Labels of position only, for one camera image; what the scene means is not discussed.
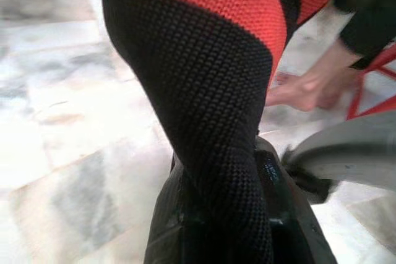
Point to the grey curved plastic shell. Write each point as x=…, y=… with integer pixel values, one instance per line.
x=349, y=152

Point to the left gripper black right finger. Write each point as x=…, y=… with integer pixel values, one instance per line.
x=284, y=189

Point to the red plastic clothes hanger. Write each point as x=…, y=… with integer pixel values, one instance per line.
x=371, y=91

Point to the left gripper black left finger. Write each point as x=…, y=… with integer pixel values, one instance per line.
x=167, y=214

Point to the dark garment with red stripes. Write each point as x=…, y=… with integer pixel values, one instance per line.
x=201, y=75

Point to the person's bare hand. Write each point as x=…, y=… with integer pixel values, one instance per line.
x=309, y=81

